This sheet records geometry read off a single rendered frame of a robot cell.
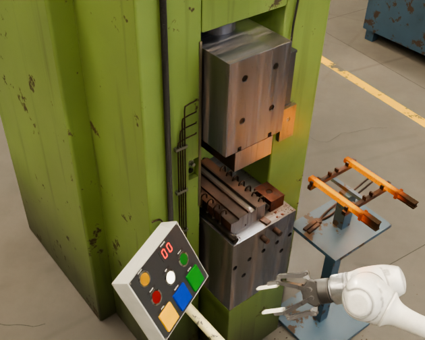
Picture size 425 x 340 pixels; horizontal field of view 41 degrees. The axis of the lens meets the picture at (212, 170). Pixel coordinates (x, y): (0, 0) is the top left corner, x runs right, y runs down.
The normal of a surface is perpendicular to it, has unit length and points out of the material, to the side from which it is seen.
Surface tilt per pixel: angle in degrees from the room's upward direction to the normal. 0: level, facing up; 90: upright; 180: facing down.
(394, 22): 90
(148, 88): 90
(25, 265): 0
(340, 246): 0
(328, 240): 0
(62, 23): 90
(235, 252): 90
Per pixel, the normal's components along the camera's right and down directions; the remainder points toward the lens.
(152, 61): 0.62, 0.50
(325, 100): 0.02, -0.77
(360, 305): -0.52, -0.04
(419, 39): -0.78, 0.38
